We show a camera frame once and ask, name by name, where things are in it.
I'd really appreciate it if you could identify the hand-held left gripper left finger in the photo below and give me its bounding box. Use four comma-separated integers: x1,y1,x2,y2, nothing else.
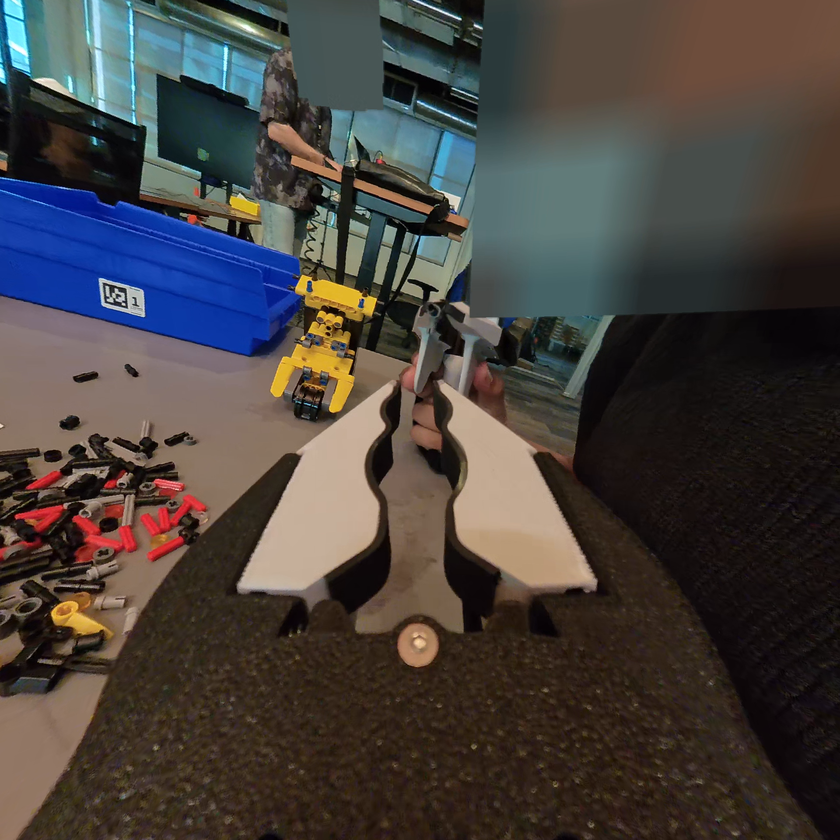
235,381,404,616

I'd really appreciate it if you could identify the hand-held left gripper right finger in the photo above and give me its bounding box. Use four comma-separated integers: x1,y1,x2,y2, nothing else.
428,379,600,632

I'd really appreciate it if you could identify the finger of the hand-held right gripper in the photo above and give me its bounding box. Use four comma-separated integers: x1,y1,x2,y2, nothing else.
457,332,504,398
412,303,450,397

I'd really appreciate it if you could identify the yellow toy brick vehicle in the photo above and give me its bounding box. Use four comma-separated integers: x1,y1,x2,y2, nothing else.
270,274,379,422

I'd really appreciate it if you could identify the person's right hand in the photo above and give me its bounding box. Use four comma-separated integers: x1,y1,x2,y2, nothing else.
399,357,509,472

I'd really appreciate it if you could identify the wooden standing desk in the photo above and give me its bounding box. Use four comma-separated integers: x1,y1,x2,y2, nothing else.
290,155,471,353

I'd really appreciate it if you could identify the black bag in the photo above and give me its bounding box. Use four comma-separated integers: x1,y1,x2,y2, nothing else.
340,156,452,222

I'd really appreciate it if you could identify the pile of toy brick parts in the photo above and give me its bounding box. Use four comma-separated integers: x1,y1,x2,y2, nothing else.
0,416,210,698

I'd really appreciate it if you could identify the wooden work table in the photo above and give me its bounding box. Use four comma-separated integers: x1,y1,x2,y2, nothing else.
139,189,262,245

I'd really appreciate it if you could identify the blue bin with tag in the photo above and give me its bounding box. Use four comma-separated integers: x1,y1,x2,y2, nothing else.
0,176,304,357

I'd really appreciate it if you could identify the black computer monitor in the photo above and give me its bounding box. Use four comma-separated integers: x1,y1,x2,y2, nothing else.
155,73,263,192
12,71,147,206

